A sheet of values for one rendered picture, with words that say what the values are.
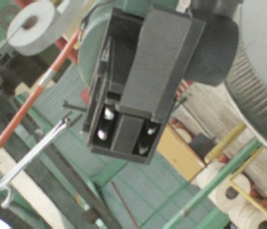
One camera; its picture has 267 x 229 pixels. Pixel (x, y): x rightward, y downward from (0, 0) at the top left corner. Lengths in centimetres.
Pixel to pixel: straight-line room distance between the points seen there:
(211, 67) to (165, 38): 6
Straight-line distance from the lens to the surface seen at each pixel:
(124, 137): 46
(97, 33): 56
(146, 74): 41
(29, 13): 122
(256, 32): 63
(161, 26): 39
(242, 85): 54
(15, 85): 130
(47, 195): 124
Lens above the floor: 145
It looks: 1 degrees down
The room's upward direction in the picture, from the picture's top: 134 degrees counter-clockwise
